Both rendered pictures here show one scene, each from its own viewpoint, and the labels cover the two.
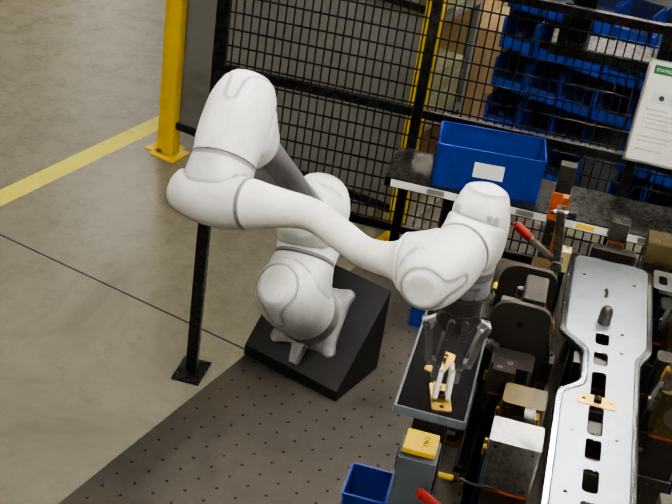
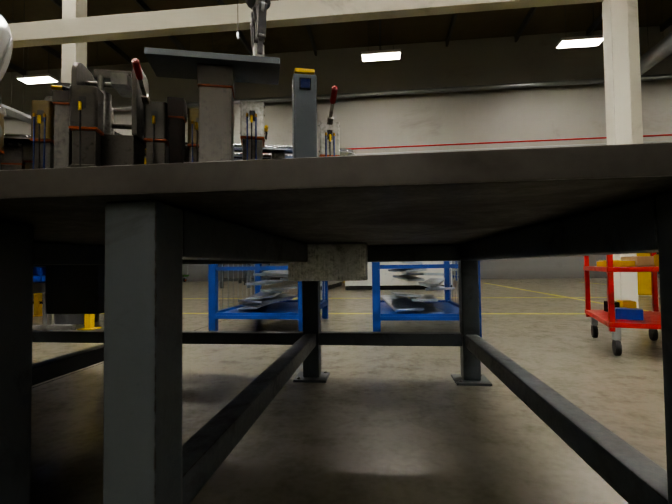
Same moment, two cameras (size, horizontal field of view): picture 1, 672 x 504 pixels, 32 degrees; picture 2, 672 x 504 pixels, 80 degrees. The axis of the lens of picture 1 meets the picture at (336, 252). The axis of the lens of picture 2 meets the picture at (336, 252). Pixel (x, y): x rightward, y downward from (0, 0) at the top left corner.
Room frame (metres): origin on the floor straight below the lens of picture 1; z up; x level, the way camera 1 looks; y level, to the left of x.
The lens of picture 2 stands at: (2.01, 0.98, 0.56)
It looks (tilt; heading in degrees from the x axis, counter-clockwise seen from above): 2 degrees up; 250
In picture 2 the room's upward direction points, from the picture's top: 1 degrees counter-clockwise
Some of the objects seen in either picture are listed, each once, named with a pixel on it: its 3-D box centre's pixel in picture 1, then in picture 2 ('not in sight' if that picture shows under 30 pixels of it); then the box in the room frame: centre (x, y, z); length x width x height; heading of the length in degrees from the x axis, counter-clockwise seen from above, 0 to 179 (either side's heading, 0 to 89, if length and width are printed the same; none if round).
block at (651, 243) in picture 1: (645, 294); not in sight; (2.82, -0.86, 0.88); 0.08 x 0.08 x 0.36; 81
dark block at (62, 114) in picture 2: not in sight; (66, 155); (2.37, -0.44, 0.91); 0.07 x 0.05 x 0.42; 81
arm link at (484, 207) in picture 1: (476, 228); not in sight; (1.81, -0.23, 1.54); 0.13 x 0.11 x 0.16; 156
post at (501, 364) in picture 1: (486, 438); (177, 161); (2.06, -0.39, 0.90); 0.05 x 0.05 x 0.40; 81
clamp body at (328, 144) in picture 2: not in sight; (328, 175); (1.56, -0.34, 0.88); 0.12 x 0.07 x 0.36; 81
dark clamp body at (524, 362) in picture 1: (489, 426); (157, 165); (2.11, -0.40, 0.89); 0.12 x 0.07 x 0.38; 81
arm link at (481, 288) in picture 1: (467, 277); not in sight; (1.82, -0.24, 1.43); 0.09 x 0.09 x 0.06
